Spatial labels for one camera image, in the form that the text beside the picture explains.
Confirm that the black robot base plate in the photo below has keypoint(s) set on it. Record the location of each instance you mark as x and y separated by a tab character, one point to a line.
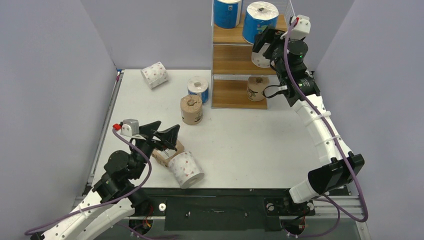
219	209

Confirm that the blue roll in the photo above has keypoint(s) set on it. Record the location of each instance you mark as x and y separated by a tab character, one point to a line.
227	13
199	86
258	16

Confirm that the white wire wooden shelf rack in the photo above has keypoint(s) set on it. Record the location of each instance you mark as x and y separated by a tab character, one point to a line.
232	64

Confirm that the blue wrapped roll back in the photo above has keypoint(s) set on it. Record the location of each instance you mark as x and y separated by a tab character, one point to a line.
199	86

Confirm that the brown roll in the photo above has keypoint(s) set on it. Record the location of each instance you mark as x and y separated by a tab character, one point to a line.
165	156
255	87
191	107

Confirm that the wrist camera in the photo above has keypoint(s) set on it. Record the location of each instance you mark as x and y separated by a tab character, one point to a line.
128	127
302	27

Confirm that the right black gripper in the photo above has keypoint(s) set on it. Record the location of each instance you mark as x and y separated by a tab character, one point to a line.
274	45

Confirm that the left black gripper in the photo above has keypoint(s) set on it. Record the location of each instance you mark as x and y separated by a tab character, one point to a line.
168	137

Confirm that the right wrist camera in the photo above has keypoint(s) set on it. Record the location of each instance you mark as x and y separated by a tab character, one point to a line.
302	27

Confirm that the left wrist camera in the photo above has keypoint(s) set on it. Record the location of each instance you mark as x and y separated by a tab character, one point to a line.
128	127

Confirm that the blue roll front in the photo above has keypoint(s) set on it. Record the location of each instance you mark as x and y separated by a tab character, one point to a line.
227	13

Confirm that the white floral roll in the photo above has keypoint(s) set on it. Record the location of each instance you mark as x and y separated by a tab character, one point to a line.
155	75
258	59
186	170

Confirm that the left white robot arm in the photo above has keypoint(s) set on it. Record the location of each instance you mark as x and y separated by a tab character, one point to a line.
125	175

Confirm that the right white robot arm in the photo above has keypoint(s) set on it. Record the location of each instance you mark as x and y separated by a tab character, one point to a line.
339	165

